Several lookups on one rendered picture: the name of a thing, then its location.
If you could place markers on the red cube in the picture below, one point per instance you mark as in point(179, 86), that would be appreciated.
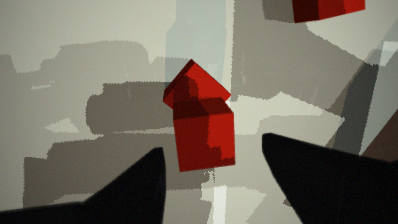
point(204, 134)
point(311, 10)
point(193, 83)

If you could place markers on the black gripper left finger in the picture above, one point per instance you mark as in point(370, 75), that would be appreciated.
point(135, 197)

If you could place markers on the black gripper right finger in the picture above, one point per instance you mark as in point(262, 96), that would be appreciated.
point(330, 186)

